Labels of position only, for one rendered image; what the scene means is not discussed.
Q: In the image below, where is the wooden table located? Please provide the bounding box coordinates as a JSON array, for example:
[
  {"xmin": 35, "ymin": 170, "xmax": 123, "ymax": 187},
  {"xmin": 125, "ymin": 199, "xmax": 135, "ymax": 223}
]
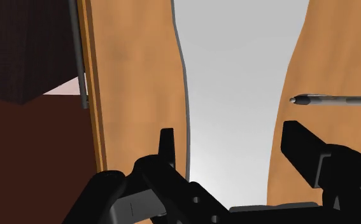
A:
[{"xmin": 68, "ymin": 0, "xmax": 361, "ymax": 224}]

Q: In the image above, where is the grey and black pen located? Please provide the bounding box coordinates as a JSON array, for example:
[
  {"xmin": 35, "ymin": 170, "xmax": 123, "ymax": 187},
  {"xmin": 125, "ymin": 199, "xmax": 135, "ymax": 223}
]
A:
[{"xmin": 289, "ymin": 94, "xmax": 361, "ymax": 107}]

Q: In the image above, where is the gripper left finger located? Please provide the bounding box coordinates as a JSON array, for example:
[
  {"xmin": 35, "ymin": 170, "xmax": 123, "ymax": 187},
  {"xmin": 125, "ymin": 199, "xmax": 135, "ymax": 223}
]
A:
[{"xmin": 62, "ymin": 127, "xmax": 230, "ymax": 224}]

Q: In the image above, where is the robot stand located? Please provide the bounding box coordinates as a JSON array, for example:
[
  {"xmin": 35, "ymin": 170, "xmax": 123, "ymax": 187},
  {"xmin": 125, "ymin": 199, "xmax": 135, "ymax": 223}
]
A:
[{"xmin": 0, "ymin": 0, "xmax": 79, "ymax": 105}]

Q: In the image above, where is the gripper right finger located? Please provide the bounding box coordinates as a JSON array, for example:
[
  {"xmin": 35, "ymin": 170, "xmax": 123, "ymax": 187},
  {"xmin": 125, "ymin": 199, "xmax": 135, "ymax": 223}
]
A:
[{"xmin": 280, "ymin": 120, "xmax": 361, "ymax": 224}]

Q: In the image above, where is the pale grey flat board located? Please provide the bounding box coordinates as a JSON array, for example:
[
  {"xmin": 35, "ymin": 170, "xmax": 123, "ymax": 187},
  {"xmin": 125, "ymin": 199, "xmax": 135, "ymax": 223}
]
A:
[{"xmin": 171, "ymin": 0, "xmax": 310, "ymax": 209}]

